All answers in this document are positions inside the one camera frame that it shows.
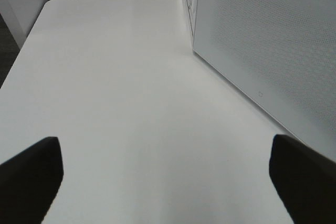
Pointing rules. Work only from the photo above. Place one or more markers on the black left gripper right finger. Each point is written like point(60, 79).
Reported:
point(304, 180)

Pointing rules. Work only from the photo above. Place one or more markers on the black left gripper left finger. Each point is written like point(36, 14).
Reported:
point(30, 182)

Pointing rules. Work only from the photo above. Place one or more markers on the white microwave door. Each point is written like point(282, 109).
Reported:
point(281, 54)

